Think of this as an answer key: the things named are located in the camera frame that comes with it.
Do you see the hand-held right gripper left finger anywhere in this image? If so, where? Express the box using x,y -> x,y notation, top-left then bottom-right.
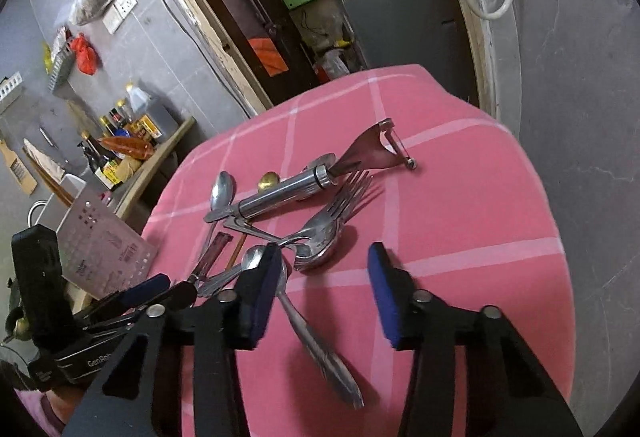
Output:
62,242 -> 283,437

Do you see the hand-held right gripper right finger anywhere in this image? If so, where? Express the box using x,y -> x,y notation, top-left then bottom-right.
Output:
367,242 -> 583,437

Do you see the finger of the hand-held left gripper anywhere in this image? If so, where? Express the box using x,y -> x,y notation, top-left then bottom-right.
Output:
75,274 -> 173,324
82,281 -> 197,338

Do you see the dark red handled knife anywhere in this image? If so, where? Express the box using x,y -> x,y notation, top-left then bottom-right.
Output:
187,233 -> 235,285

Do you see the clear measuring cup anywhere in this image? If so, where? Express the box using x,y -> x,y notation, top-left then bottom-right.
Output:
55,190 -> 159,302

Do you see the long steel spoon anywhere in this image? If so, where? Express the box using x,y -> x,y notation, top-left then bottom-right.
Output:
241,244 -> 365,410

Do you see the steel peeler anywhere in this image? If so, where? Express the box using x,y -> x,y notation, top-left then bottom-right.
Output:
232,118 -> 419,221

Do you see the small steel spoon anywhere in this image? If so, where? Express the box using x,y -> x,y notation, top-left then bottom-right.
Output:
203,171 -> 237,224

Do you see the gold long-handled spoon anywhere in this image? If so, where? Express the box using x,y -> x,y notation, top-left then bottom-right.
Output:
224,171 -> 281,271

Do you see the person's left forearm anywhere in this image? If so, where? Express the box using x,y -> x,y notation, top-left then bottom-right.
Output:
15,387 -> 83,437

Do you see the steel tap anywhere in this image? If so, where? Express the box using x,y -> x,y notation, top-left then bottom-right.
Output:
27,200 -> 49,226

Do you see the pink checked tablecloth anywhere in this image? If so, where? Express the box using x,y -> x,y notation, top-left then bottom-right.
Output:
15,64 -> 576,437

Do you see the dark bottle yellow label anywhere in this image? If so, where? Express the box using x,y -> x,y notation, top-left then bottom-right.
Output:
80,131 -> 126,191

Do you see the wooden grater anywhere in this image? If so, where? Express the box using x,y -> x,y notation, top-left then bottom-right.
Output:
0,137 -> 39,196

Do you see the white hanging towel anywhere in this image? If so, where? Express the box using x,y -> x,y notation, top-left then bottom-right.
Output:
22,140 -> 69,179

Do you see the kitchen counter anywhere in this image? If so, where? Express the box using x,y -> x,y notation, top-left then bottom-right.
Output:
114,117 -> 197,220

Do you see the orange brown packet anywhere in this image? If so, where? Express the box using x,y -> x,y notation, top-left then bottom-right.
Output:
97,136 -> 154,161

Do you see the dark sauce bottle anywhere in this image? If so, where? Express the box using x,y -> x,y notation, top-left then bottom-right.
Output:
107,100 -> 134,134

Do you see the orange sticker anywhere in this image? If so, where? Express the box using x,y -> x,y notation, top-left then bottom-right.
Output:
248,37 -> 290,77

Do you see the red plastic bag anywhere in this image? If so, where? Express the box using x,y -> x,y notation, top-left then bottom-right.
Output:
70,33 -> 100,77

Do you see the grey refrigerator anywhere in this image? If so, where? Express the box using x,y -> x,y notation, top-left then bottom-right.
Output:
337,0 -> 472,92

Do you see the dark wooden door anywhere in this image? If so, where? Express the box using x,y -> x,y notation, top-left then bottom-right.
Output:
165,0 -> 322,107

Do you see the white wall rack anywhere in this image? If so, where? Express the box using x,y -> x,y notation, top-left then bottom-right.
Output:
0,72 -> 24,101

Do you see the grey wall rack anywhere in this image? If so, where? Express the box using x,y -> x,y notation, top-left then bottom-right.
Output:
47,27 -> 77,93

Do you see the black power cable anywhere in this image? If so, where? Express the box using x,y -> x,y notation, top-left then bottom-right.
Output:
150,0 -> 252,119

